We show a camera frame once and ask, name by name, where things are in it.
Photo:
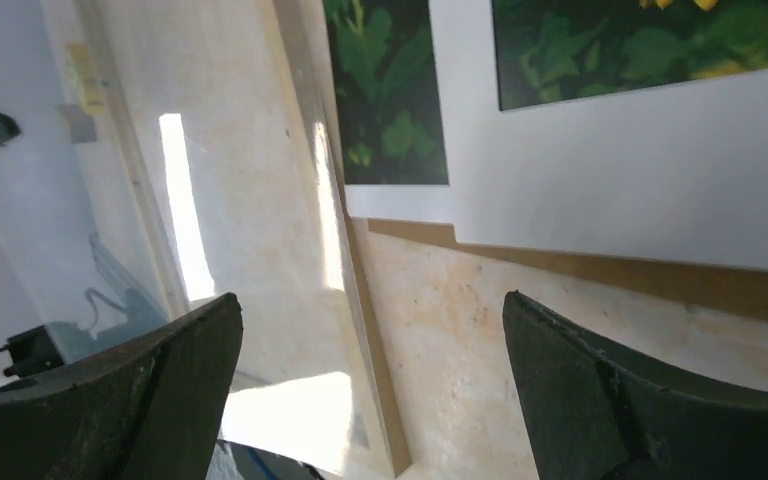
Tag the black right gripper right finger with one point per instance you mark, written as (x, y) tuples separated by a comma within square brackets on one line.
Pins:
[(597, 409)]

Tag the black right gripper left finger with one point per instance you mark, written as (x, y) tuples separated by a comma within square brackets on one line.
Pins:
[(149, 408)]

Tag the white paper mat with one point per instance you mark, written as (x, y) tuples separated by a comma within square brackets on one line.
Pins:
[(678, 174)]

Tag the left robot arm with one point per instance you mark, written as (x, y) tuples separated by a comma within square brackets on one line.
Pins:
[(32, 352)]

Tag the yellow toy block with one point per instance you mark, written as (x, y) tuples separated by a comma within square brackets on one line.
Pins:
[(84, 78)]

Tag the light wooden picture frame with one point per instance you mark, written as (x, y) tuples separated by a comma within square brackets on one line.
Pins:
[(219, 120)]

